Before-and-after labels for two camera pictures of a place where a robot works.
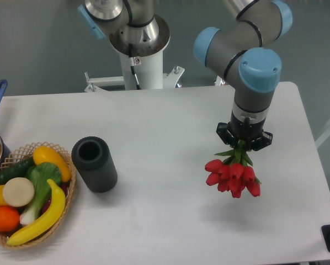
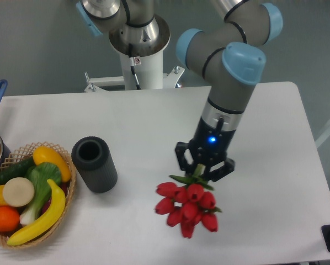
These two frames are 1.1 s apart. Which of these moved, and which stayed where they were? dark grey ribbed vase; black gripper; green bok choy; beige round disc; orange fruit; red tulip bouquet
Moved: red tulip bouquet; black gripper
Stayed: orange fruit; beige round disc; green bok choy; dark grey ribbed vase
